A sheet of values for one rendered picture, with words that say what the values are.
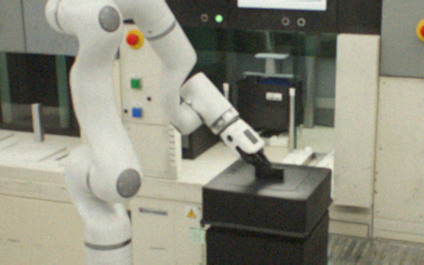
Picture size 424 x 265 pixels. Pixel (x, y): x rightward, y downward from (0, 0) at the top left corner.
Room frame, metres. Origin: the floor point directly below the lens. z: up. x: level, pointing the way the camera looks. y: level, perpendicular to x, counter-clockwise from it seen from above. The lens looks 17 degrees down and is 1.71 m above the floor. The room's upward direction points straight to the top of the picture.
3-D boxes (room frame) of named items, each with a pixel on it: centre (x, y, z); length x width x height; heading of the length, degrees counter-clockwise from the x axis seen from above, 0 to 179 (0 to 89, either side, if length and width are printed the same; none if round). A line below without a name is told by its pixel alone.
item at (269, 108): (3.00, -0.01, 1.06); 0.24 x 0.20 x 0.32; 72
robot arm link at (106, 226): (1.78, 0.43, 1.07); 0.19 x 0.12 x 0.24; 46
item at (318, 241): (1.94, 0.00, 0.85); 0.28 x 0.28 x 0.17; 71
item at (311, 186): (1.94, 0.00, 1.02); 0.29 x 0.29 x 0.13; 71
